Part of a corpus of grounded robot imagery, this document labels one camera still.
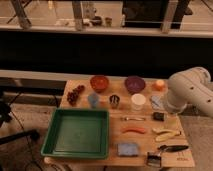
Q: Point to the yellow banana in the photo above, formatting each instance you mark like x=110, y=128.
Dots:
x=165, y=134

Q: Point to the red grapes bunch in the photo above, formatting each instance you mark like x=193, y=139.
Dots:
x=72, y=96

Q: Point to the small metal cup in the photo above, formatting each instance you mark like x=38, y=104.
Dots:
x=114, y=100

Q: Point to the orange fruit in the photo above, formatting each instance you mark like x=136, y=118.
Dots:
x=159, y=85

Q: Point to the blue patterned cloth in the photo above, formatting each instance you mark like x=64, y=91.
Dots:
x=156, y=102

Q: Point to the blue plastic cup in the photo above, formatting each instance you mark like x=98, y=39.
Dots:
x=93, y=100

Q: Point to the black tripod stand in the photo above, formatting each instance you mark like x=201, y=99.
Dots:
x=8, y=128

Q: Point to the green plastic tray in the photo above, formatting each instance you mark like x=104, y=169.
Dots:
x=77, y=134

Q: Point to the blue sponge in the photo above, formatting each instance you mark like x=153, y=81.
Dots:
x=128, y=149

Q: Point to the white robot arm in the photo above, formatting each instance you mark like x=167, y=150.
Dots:
x=189, y=86

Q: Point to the wooden board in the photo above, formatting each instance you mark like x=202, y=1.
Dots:
x=145, y=141

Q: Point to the orange bowl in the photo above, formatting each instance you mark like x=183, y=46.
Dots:
x=99, y=83

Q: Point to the white plastic cup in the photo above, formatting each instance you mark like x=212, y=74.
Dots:
x=137, y=101

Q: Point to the black rectangular block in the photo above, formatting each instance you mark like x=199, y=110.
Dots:
x=158, y=116

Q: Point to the purple bowl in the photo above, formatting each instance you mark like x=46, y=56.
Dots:
x=134, y=84

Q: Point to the metal spoon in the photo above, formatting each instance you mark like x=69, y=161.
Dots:
x=132, y=118

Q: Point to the red chili pepper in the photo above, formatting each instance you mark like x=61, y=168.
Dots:
x=139, y=130

